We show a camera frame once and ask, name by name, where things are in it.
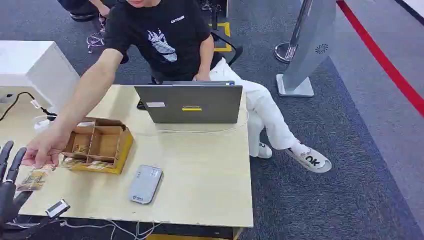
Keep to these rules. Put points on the person's left hand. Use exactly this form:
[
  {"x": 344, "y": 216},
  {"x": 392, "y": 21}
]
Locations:
[{"x": 201, "y": 77}]

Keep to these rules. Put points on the chrome stanchion post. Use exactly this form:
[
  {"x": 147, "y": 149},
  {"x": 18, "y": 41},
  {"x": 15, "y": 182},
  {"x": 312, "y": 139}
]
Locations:
[{"x": 291, "y": 39}]

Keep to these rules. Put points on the wooden card box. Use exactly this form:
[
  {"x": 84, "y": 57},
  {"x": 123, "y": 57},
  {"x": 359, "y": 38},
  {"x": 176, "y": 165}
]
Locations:
[{"x": 99, "y": 145}]

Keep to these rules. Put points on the person's right hand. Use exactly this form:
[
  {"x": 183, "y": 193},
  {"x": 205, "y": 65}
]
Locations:
[{"x": 44, "y": 149}]

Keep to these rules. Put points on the white cabinet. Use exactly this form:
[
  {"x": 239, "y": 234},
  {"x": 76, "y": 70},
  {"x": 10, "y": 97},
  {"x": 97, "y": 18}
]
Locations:
[{"x": 36, "y": 66}]

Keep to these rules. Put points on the white shoe with print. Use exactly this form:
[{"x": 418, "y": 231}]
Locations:
[
  {"x": 311, "y": 159},
  {"x": 265, "y": 150}
]

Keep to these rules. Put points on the chrome chair base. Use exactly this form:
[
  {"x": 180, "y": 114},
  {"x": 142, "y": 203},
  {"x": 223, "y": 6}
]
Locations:
[{"x": 95, "y": 38}]

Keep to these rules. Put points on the yellow floor tape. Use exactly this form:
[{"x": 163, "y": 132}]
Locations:
[{"x": 226, "y": 36}]

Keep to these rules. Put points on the grey standing panel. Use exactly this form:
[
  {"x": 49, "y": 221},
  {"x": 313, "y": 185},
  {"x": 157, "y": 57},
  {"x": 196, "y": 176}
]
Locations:
[{"x": 311, "y": 39}]

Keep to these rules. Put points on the grey power bank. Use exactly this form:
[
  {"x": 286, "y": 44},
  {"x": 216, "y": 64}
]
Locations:
[{"x": 145, "y": 184}]

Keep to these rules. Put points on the small black device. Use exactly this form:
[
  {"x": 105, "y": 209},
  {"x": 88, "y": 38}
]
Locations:
[{"x": 141, "y": 105}]

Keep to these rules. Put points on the standing person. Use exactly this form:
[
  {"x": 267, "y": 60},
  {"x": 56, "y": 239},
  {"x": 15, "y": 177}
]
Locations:
[{"x": 82, "y": 8}]

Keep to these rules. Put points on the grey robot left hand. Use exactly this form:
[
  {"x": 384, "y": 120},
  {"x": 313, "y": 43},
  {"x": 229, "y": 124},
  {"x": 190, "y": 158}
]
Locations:
[{"x": 7, "y": 198}]

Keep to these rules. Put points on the grey laptop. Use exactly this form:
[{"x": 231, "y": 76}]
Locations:
[{"x": 192, "y": 104}]

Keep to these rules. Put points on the black floor stand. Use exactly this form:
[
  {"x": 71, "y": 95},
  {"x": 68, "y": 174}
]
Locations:
[{"x": 213, "y": 11}]

